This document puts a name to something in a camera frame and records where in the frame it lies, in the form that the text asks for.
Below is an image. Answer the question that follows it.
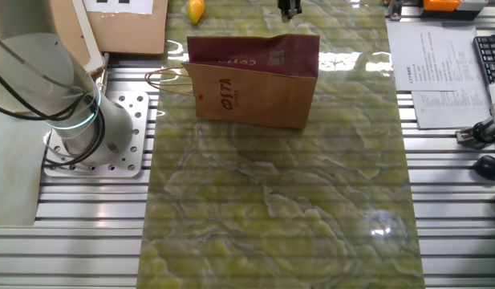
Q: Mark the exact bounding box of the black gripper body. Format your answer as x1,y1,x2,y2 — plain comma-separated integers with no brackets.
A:
277,0,303,12

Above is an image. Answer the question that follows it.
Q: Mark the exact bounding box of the Costa paper bag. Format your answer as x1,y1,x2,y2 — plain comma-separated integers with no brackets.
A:
144,33,321,130

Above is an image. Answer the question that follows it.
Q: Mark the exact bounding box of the yellow toy mango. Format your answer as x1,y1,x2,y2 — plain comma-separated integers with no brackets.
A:
186,0,206,26

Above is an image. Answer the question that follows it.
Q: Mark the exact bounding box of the orange plastic block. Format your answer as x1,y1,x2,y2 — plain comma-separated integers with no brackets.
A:
422,0,461,12

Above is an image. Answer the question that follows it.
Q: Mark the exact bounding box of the printed paper sheet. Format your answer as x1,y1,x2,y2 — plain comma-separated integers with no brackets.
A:
411,90,493,130
386,19,491,92

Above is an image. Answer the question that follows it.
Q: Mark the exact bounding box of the brown cardboard sheet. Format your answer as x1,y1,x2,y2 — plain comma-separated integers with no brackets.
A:
50,0,169,55

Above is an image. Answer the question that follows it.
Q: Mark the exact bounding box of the checkerboard calibration paper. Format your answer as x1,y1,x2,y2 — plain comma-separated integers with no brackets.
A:
83,0,155,15

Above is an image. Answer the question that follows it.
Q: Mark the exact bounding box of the grey plastic block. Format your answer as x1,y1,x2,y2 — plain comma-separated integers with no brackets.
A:
457,0,489,12

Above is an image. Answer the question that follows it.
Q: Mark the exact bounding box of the green marble pattern mat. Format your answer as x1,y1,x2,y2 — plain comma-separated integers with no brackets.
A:
136,0,427,289

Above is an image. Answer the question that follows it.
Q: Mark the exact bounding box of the white framed brown board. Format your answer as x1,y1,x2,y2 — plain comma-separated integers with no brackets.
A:
49,0,107,75

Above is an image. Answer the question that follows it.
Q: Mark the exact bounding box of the black keyboard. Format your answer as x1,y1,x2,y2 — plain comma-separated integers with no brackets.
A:
473,35,495,86

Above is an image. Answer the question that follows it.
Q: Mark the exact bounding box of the grey metal bracket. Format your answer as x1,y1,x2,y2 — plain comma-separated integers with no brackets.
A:
385,0,404,22

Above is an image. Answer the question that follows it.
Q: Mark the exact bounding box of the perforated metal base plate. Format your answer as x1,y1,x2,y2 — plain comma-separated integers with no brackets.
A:
43,90,151,178

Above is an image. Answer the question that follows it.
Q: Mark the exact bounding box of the silver metal clamp handle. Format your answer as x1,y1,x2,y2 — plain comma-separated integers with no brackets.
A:
95,51,111,94

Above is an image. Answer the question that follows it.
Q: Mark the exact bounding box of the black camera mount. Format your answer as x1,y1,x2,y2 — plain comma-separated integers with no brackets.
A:
455,118,495,150

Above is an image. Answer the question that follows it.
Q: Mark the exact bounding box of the black cable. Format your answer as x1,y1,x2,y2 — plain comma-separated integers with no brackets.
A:
0,31,107,168

